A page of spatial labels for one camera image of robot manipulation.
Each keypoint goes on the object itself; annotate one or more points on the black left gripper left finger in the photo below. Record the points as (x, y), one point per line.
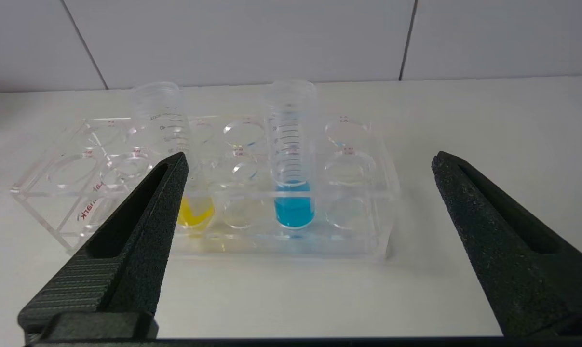
(136, 250)

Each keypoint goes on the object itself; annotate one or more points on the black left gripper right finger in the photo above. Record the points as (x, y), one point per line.
(512, 270)

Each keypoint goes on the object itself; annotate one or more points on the test tube with blue pigment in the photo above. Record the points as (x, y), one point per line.
(294, 207)

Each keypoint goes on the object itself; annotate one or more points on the test tube with yellow pigment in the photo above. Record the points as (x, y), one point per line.
(163, 115)

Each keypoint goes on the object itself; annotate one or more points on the clear acrylic test tube rack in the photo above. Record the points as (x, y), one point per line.
(358, 193)

